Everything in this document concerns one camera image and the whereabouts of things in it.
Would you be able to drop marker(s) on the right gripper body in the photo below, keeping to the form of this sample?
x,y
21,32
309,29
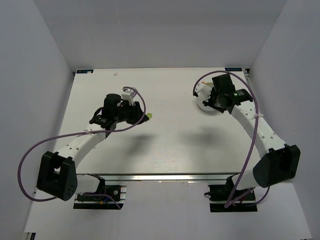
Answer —
x,y
208,100

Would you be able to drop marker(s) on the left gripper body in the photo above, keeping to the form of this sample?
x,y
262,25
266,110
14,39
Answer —
x,y
135,113

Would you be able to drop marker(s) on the pale green curved lego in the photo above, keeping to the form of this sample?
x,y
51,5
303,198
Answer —
x,y
149,115

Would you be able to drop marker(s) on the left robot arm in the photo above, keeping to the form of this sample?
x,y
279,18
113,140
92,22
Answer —
x,y
57,173

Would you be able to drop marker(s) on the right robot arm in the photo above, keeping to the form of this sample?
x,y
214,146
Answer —
x,y
278,160

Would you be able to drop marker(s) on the white round divided container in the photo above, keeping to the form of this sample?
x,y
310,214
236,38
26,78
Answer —
x,y
207,105

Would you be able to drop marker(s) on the blue label left corner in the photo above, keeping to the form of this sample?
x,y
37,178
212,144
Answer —
x,y
84,71

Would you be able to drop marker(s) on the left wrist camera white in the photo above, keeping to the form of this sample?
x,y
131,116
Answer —
x,y
128,94

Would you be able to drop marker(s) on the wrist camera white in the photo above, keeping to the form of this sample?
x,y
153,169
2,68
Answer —
x,y
203,94
128,94

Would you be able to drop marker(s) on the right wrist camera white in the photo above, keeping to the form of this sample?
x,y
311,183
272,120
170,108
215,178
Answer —
x,y
203,94

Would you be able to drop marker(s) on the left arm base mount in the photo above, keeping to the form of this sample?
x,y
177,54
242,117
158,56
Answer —
x,y
95,192

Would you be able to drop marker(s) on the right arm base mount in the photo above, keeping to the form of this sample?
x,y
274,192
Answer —
x,y
218,195

